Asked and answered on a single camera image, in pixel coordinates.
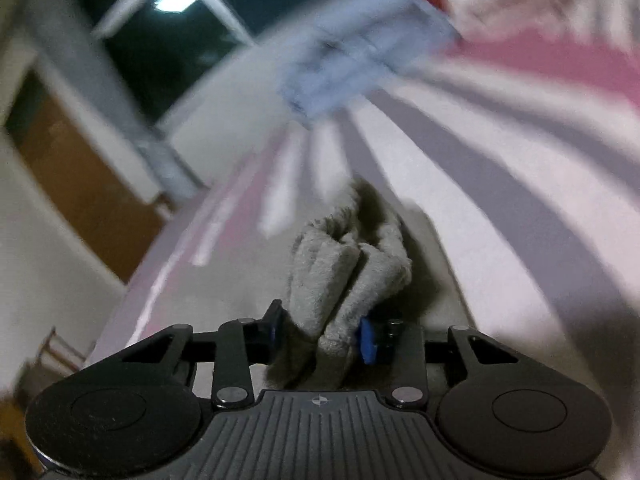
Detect striped pink grey bedsheet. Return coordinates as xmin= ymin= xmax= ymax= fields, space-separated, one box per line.
xmin=89 ymin=0 xmax=639 ymax=429

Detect window with white frame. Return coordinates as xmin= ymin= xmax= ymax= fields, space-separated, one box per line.
xmin=78 ymin=0 xmax=309 ymax=122

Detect grey curtain left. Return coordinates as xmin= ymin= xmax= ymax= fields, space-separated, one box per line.
xmin=22 ymin=0 xmax=202 ymax=204

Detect wooden chair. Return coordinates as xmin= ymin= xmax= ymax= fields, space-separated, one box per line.
xmin=1 ymin=327 xmax=94 ymax=474

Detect grey fleece pants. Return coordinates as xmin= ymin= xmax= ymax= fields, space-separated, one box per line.
xmin=266 ymin=179 xmax=412 ymax=391

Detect brown wooden door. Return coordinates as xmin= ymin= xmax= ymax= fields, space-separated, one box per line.
xmin=4 ymin=70 xmax=164 ymax=283

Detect folded light blue duvet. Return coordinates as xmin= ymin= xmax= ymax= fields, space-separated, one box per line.
xmin=280 ymin=0 xmax=461 ymax=124

